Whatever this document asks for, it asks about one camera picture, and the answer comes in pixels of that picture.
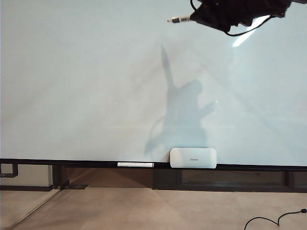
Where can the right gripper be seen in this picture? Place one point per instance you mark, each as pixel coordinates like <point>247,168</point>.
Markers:
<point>235,12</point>

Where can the white marker pen black tip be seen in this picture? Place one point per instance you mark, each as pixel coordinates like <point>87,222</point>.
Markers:
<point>180,19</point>

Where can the white whiteboard eraser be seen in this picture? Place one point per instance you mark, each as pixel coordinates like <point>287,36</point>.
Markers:
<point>192,158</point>

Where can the large white whiteboard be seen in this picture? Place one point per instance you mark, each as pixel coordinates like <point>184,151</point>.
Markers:
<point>96,107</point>

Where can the white marker with black cap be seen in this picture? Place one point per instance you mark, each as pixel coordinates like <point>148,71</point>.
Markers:
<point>134,164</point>

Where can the black whiteboard tray ledge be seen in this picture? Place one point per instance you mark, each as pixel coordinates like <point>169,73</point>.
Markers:
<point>72,163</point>

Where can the black baseboard strip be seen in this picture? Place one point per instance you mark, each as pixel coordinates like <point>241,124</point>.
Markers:
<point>24,188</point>

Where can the thin grey floor strip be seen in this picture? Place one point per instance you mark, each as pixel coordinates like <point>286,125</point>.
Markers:
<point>36,208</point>

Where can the black lower stand frame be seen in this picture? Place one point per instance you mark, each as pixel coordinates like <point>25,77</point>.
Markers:
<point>165,179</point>

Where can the black floor base plate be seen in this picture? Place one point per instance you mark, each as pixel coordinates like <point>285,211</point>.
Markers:
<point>78,187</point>

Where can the black stand post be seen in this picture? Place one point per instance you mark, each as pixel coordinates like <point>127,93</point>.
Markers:
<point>57,177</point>

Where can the black pipe bracket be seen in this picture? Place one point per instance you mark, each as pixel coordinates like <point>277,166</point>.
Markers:
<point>15,170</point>

